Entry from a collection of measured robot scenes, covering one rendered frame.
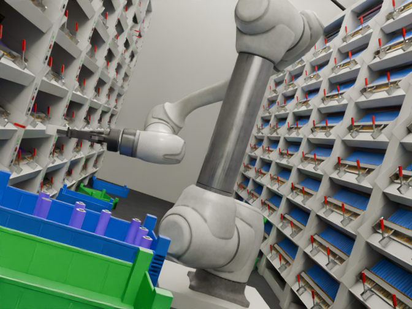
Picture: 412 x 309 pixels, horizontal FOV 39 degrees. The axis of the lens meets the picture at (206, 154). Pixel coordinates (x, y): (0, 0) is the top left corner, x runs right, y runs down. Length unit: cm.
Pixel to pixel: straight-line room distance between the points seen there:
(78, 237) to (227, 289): 83
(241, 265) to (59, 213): 70
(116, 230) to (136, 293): 33
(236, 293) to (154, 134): 56
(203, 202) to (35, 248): 75
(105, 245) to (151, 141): 96
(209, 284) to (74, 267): 92
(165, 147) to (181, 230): 46
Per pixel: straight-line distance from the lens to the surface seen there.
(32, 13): 188
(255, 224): 168
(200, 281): 171
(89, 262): 82
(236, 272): 169
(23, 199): 112
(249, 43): 154
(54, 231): 93
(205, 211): 149
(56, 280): 82
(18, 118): 213
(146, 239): 96
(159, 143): 186
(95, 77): 351
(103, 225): 109
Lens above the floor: 64
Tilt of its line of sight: 1 degrees down
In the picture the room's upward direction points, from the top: 19 degrees clockwise
